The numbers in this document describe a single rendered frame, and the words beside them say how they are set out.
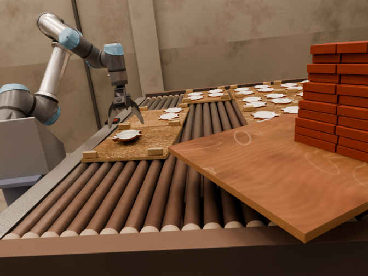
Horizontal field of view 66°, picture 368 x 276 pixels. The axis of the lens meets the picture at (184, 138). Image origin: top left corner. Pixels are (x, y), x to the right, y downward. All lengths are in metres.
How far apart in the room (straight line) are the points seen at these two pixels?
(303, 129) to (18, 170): 1.10
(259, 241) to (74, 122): 3.91
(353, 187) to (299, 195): 0.10
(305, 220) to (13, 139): 1.12
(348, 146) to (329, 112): 0.09
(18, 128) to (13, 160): 0.14
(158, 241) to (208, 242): 0.10
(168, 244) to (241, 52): 3.66
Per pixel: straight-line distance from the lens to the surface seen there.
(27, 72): 4.43
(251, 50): 4.13
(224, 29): 4.07
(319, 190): 0.59
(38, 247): 0.71
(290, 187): 0.59
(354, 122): 0.72
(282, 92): 2.06
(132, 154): 1.13
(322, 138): 0.77
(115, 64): 1.22
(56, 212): 0.90
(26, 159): 1.34
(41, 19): 1.54
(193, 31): 4.01
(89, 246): 0.65
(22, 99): 1.45
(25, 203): 1.01
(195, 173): 0.93
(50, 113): 1.51
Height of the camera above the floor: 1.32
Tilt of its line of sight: 18 degrees down
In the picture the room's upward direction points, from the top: 6 degrees counter-clockwise
